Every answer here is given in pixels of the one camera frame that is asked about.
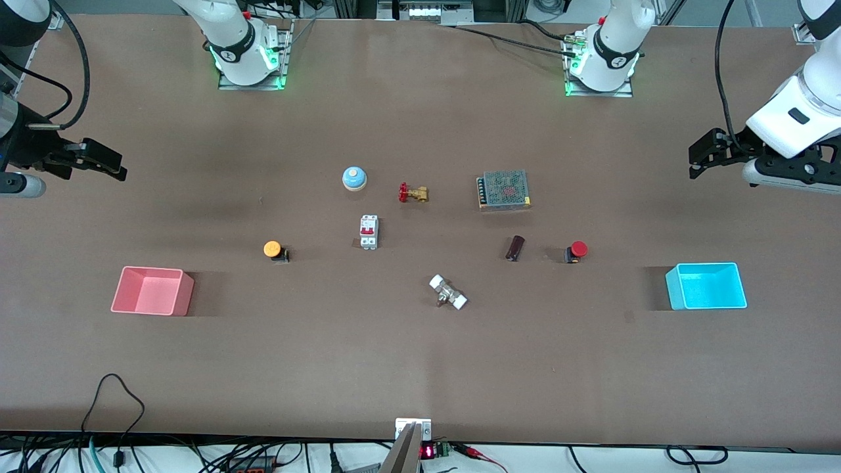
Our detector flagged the white lit device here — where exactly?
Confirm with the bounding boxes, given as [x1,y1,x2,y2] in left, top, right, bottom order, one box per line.
[378,0,474,22]

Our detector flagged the black base power cable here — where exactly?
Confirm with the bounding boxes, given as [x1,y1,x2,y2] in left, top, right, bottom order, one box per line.
[447,21,580,57]

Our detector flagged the black coiled floor cable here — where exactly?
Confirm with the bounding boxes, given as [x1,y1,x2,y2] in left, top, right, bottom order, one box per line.
[666,445,729,465]

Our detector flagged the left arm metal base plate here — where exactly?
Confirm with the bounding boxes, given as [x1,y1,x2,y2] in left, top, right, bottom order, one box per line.
[565,33,633,98]

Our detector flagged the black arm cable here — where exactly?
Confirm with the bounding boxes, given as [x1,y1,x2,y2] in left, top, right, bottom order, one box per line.
[13,0,91,129]
[716,0,747,148]

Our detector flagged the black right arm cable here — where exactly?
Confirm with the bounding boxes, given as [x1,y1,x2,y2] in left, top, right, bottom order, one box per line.
[13,0,91,129]

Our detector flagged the metal mesh power supply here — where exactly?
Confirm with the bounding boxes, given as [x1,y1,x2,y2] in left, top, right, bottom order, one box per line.
[477,170,532,212]

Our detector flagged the black looped table cable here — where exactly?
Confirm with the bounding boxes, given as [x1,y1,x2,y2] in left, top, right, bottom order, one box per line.
[80,373,147,468]

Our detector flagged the cyan plastic box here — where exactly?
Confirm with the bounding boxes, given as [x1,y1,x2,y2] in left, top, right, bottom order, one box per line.
[666,262,748,311]

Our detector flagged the pink plastic box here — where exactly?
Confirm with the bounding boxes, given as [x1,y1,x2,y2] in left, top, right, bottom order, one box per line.
[110,266,195,317]

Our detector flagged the grey aluminium camera bar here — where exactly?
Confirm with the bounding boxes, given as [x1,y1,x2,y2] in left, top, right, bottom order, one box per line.
[378,422,422,473]

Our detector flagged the red alligator clip lead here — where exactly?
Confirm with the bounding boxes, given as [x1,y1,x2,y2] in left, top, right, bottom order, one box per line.
[459,445,508,473]

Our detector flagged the white camera bracket plate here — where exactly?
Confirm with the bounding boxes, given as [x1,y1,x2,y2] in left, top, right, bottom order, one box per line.
[395,418,432,442]

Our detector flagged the metal fitting white ends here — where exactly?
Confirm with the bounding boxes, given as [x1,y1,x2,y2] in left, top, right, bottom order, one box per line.
[429,274,468,311]

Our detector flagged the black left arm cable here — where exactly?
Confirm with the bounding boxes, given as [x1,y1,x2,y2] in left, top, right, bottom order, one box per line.
[716,0,747,148]

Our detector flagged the dark power strip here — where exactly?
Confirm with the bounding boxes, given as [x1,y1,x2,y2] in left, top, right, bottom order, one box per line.
[227,455,277,473]

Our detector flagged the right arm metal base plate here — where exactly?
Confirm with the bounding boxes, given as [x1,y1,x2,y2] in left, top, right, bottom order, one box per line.
[219,20,290,91]

